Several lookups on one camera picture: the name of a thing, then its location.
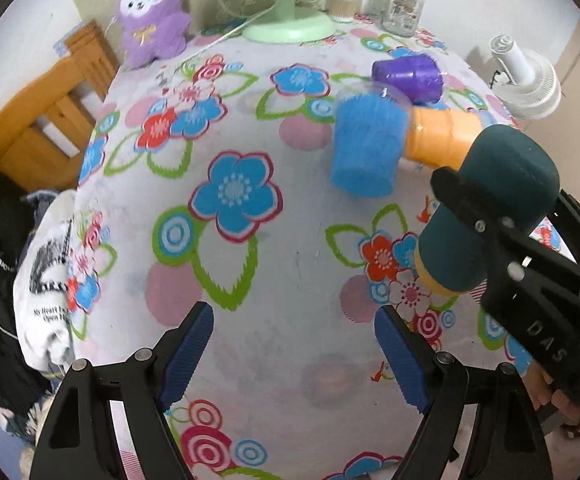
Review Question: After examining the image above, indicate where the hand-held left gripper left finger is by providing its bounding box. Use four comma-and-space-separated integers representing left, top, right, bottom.
30, 301, 215, 480

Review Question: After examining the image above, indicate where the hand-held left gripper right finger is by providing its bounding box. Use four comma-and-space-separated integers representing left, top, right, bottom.
374, 304, 554, 480

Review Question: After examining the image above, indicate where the dark teal cup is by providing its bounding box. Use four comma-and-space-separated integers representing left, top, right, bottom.
417, 124, 561, 297

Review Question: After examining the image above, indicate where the light orange nested cup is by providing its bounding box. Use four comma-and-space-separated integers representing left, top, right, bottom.
416, 254, 470, 297

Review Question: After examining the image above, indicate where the blue cup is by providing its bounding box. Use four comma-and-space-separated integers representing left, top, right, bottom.
330, 85, 413, 198

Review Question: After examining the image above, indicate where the purple cup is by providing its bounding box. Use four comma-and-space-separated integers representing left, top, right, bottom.
372, 54, 444, 106

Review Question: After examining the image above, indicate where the person's right hand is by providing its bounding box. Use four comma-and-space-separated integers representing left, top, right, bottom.
524, 360, 580, 437

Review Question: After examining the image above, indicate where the floral tablecloth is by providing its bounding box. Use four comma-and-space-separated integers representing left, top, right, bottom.
67, 12, 578, 480

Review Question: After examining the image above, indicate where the white handheld fan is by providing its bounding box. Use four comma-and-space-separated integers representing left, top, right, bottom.
487, 34, 563, 121

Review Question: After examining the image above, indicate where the white printed cloth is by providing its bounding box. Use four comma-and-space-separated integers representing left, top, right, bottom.
11, 191, 78, 375

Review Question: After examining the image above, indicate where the glass jar mug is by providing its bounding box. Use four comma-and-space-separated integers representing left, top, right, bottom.
367, 0, 428, 37

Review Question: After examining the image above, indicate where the cotton swab container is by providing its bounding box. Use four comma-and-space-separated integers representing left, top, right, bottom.
326, 0, 361, 24

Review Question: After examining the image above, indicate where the green table fan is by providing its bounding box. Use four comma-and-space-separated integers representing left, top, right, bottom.
190, 0, 355, 45

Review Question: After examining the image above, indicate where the purple plush toy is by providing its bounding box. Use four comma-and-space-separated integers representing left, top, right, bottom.
111, 0, 193, 70

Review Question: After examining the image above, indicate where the white fan cable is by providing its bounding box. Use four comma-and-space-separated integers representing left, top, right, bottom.
182, 0, 283, 61

